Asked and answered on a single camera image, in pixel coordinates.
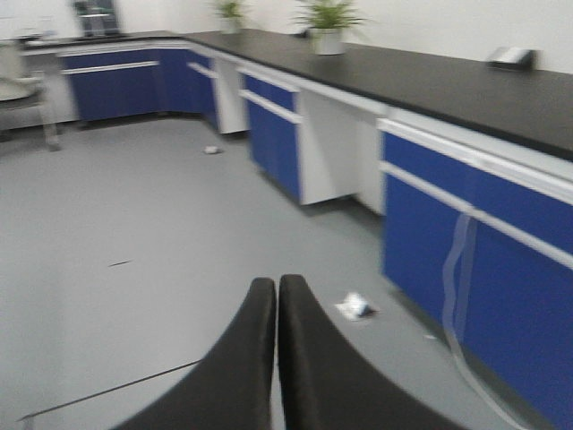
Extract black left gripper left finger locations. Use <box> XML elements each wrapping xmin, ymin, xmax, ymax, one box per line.
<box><xmin>117</xmin><ymin>278</ymin><xmax>276</xmax><ymax>429</ymax></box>

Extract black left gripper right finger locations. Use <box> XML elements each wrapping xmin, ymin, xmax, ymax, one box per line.
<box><xmin>278</xmin><ymin>274</ymin><xmax>460</xmax><ymax>429</ymax></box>

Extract crumpled paper near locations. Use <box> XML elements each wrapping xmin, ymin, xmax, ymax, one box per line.
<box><xmin>335</xmin><ymin>292</ymin><xmax>376</xmax><ymax>321</ymax></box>

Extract crumpled paper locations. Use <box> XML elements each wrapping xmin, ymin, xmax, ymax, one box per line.
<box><xmin>335</xmin><ymin>292</ymin><xmax>376</xmax><ymax>321</ymax></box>
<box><xmin>202</xmin><ymin>145</ymin><xmax>223</xmax><ymax>155</ymax></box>

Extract hanging clear plastic strip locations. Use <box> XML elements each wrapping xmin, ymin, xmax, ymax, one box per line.
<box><xmin>441</xmin><ymin>213</ymin><xmax>531</xmax><ymax>429</ymax></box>

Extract crumpled paper far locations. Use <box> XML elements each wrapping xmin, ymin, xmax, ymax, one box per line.
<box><xmin>202</xmin><ymin>145</ymin><xmax>223</xmax><ymax>155</ymax></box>

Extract blue lab cabinets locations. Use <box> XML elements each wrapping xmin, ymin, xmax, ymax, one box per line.
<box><xmin>63</xmin><ymin>32</ymin><xmax>572</xmax><ymax>429</ymax></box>

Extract potted green plant near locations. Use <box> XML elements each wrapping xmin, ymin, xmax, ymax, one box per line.
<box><xmin>295</xmin><ymin>0</ymin><xmax>368</xmax><ymax>56</ymax></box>

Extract potted green plant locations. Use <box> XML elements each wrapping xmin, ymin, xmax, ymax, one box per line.
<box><xmin>295</xmin><ymin>0</ymin><xmax>368</xmax><ymax>56</ymax></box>
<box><xmin>214</xmin><ymin>0</ymin><xmax>245</xmax><ymax>34</ymax></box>

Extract grey equipment at left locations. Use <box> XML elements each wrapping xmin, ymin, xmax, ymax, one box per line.
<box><xmin>1</xmin><ymin>40</ymin><xmax>61</xmax><ymax>151</ymax></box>

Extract black socket box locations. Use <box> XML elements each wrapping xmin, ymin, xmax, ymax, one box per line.
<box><xmin>485</xmin><ymin>47</ymin><xmax>537</xmax><ymax>71</ymax></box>

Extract potted green plant far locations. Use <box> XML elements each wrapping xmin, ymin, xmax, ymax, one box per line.
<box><xmin>214</xmin><ymin>0</ymin><xmax>245</xmax><ymax>34</ymax></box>

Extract dark rack on counter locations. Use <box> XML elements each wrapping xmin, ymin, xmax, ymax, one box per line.
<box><xmin>72</xmin><ymin>0</ymin><xmax>121</xmax><ymax>38</ymax></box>

